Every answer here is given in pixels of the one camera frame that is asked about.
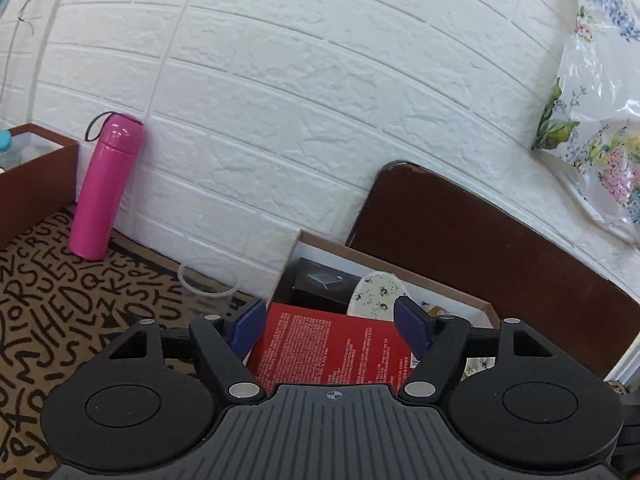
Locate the thin dark cable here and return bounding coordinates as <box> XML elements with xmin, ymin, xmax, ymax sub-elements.
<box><xmin>0</xmin><ymin>0</ymin><xmax>63</xmax><ymax>96</ymax></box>

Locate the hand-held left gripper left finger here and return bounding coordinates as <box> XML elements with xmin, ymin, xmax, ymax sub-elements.
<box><xmin>102</xmin><ymin>299</ymin><xmax>268</xmax><ymax>404</ymax></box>

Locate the black box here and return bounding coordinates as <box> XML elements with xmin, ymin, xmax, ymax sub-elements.
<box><xmin>272</xmin><ymin>257</ymin><xmax>363</xmax><ymax>313</ymax></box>

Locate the long brown cardboard box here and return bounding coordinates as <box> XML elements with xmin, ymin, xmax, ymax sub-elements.
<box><xmin>0</xmin><ymin>123</ymin><xmax>80</xmax><ymax>248</ymax></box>

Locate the clear plastic cup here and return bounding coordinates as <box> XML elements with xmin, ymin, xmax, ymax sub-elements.
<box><xmin>177</xmin><ymin>258</ymin><xmax>240</xmax><ymax>326</ymax></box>

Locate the floral plastic sheet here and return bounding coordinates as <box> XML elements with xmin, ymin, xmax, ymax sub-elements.
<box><xmin>531</xmin><ymin>0</ymin><xmax>640</xmax><ymax>246</ymax></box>

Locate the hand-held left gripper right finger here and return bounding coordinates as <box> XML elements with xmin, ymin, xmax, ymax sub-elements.
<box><xmin>392</xmin><ymin>296</ymin><xmax>558</xmax><ymax>406</ymax></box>

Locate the letter-printed tablecloth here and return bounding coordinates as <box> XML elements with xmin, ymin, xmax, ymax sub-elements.
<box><xmin>0</xmin><ymin>205</ymin><xmax>251</xmax><ymax>480</ymax></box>

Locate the red box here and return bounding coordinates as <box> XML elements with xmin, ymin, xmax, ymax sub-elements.
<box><xmin>247</xmin><ymin>302</ymin><xmax>423</xmax><ymax>396</ymax></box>

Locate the white fabric insole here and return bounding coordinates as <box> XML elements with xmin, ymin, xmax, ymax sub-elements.
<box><xmin>346</xmin><ymin>270</ymin><xmax>408</xmax><ymax>318</ymax></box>

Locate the tan cardboard box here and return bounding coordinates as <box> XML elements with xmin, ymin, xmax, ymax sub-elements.
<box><xmin>240</xmin><ymin>230</ymin><xmax>501</xmax><ymax>396</ymax></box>

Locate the pink thermos bottle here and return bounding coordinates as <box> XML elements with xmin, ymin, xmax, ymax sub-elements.
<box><xmin>68</xmin><ymin>111</ymin><xmax>146</xmax><ymax>261</ymax></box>

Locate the dark brown wooden board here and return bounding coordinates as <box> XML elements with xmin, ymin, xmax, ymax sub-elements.
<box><xmin>345</xmin><ymin>160</ymin><xmax>640</xmax><ymax>378</ymax></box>

